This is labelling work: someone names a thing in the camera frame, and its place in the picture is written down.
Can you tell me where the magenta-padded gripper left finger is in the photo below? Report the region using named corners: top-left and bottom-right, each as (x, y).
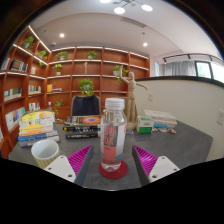
top-left (44, 144), bottom-right (95, 187)

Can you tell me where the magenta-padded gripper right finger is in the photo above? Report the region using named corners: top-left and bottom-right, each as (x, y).
top-left (131, 145), bottom-right (181, 186)

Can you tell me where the clear bottle with pink label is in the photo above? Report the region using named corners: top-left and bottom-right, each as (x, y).
top-left (100, 97), bottom-right (128, 173)

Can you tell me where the yellow striped white cup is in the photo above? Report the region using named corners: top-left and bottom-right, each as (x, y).
top-left (30, 138), bottom-right (61, 170)

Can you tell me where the green and white box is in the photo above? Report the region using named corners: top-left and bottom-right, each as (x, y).
top-left (135, 115), bottom-right (155, 135)

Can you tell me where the stack of dark books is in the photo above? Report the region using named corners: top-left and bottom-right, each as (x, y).
top-left (63, 114), bottom-right (103, 140)

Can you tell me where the stack of colourful books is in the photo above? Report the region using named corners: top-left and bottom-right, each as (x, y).
top-left (17, 109), bottom-right (61, 148)

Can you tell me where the flat round red coaster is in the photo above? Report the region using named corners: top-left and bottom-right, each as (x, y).
top-left (98, 159), bottom-right (129, 180)

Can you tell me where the stack of white books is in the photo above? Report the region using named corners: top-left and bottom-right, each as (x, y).
top-left (143, 109), bottom-right (178, 129)

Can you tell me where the dark blue chair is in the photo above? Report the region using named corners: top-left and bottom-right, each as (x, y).
top-left (70, 94), bottom-right (102, 117)

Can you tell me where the wooden artist mannequin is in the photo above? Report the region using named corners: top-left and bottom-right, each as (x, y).
top-left (118, 68), bottom-right (150, 131)

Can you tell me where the red-brown wooden shelf unit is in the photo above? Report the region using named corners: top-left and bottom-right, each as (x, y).
top-left (0, 25), bottom-right (151, 158)

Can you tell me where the grey curtain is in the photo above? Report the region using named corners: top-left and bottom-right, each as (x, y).
top-left (162, 59), bottom-right (197, 77)

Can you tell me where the branched ceiling lamp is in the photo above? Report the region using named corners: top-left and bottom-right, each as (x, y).
top-left (99, 0), bottom-right (154, 15)

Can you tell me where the white wall switch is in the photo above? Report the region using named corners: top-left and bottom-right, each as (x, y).
top-left (216, 109), bottom-right (224, 126)

